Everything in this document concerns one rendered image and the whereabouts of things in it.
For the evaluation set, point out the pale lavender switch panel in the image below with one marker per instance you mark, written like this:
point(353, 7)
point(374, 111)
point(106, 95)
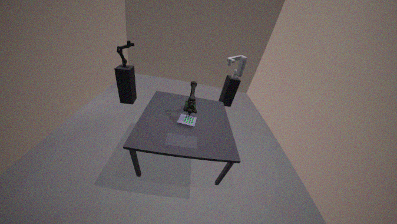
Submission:
point(187, 120)

